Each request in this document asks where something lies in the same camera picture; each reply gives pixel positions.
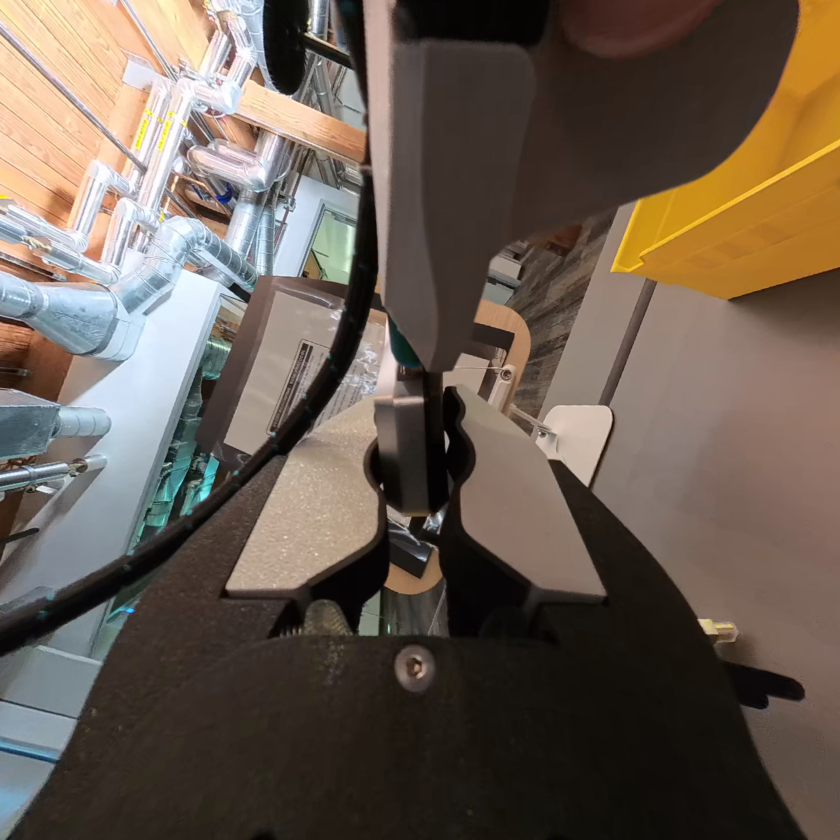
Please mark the galvanised duct box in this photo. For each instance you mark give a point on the galvanised duct box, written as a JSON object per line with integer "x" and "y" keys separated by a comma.
{"x": 26, "y": 426}

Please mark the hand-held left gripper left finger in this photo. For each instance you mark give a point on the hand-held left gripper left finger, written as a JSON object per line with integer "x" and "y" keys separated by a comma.
{"x": 308, "y": 518}

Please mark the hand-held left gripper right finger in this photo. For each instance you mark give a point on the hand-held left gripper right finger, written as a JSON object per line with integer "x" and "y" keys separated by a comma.
{"x": 518, "y": 518}

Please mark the yellow plastic bin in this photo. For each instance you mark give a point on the yellow plastic bin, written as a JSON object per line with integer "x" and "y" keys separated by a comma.
{"x": 754, "y": 229}

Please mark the cluster of silver pipes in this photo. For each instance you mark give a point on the cluster of silver pipes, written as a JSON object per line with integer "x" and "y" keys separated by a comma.
{"x": 154, "y": 131}

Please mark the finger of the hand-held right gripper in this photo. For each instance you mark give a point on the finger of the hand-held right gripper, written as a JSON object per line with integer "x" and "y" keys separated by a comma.
{"x": 459, "y": 197}
{"x": 379, "y": 98}

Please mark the person's right hand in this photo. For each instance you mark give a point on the person's right hand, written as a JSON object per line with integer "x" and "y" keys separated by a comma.
{"x": 643, "y": 26}

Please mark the silver metal rod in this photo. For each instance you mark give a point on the silver metal rod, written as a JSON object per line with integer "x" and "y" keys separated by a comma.
{"x": 46, "y": 474}

